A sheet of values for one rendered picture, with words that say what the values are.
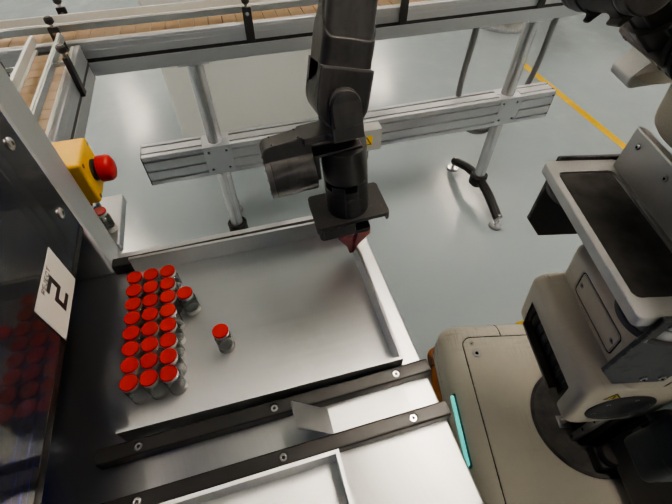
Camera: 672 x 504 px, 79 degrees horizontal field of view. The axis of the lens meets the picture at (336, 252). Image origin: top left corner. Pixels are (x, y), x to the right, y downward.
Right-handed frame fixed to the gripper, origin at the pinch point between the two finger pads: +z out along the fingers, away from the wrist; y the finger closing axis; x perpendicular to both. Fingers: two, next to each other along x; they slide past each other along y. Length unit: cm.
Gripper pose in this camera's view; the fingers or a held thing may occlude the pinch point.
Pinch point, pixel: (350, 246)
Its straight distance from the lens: 63.6
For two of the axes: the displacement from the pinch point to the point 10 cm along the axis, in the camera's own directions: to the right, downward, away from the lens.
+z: 0.7, 6.3, 7.8
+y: -9.7, 2.4, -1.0
